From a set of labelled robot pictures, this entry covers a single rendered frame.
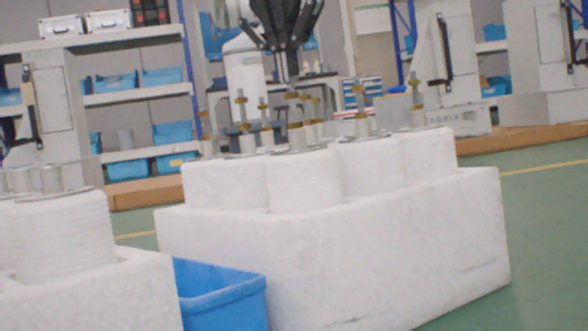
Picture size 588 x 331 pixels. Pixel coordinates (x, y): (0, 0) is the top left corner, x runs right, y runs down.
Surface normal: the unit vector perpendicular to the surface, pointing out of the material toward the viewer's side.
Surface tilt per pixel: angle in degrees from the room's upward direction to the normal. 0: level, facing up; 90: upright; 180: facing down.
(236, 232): 90
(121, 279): 90
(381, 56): 90
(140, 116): 90
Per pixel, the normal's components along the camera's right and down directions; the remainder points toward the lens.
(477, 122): 0.14, 0.05
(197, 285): -0.79, 0.12
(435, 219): 0.59, -0.03
